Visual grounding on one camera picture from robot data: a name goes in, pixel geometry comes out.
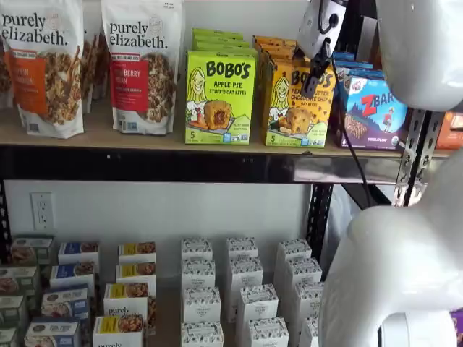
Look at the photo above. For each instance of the white wall outlet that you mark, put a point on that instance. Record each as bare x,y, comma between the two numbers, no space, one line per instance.
42,210

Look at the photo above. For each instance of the blue label granola box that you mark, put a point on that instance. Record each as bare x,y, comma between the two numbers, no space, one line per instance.
65,301
79,251
72,274
52,332

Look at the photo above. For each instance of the orange Bobo's peanut butter box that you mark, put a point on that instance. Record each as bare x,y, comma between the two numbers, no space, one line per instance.
275,39
293,115
278,48
282,58

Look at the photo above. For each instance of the orange snack box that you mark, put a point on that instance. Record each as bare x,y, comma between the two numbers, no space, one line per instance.
450,132

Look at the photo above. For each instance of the green Bobo's apple pie box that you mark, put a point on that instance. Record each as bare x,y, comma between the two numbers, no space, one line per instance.
222,41
220,101
226,47
217,33

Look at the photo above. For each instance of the white granola bag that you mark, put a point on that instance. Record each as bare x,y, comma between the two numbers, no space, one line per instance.
93,65
5,79

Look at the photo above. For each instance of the yellow label granola box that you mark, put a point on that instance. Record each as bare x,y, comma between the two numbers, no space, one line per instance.
117,330
137,251
136,273
126,300

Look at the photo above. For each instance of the red label granola bag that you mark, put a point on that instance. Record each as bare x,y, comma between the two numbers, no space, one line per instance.
144,72

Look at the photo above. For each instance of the green label granola box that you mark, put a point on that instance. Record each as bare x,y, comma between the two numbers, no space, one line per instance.
18,280
8,338
12,311
32,249

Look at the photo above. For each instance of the black metal shelf rack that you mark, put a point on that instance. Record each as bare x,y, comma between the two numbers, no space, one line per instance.
144,164

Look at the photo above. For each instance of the orange label granola bag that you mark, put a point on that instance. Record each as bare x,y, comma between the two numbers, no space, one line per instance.
47,72

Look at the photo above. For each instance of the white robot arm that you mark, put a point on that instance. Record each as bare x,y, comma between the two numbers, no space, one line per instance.
416,54

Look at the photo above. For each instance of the blue purple Zbar box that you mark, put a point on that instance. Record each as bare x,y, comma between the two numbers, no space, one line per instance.
361,73
369,115
343,56
354,65

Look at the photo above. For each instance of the white patterned box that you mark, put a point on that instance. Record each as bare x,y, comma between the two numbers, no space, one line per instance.
246,273
242,247
309,300
309,332
293,249
197,248
267,332
198,274
304,271
202,305
202,335
257,301

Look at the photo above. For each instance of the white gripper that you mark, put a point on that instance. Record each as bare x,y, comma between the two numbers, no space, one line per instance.
318,29

